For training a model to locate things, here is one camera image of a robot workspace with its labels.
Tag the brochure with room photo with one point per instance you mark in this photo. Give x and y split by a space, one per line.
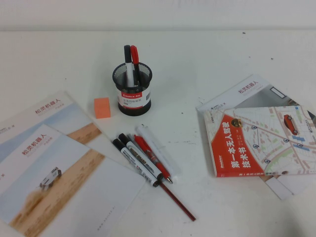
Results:
247 91

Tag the black mesh pen holder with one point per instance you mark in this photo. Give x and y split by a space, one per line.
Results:
133 108

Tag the orange map cover book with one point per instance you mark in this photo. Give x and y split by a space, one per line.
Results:
234 148

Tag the whiteboard marker bold print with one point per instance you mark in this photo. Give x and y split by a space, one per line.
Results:
140 158

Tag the black cap white marker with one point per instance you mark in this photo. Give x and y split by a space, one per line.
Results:
128 71

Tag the brochure with sandy photo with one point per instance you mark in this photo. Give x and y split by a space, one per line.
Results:
61 111

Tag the red cap marker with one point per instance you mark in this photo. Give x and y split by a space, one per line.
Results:
134 53

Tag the red ballpoint pen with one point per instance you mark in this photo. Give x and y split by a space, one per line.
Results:
154 159

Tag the whiteboard marker small print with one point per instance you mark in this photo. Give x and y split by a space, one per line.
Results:
130 160

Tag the white pen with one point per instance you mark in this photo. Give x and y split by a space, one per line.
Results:
153 145

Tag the brochure with robot vehicle photo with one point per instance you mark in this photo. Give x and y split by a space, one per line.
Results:
61 172

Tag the red pencil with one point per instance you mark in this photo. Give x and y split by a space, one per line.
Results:
177 201

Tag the orange foam block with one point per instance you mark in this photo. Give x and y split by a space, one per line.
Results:
102 108

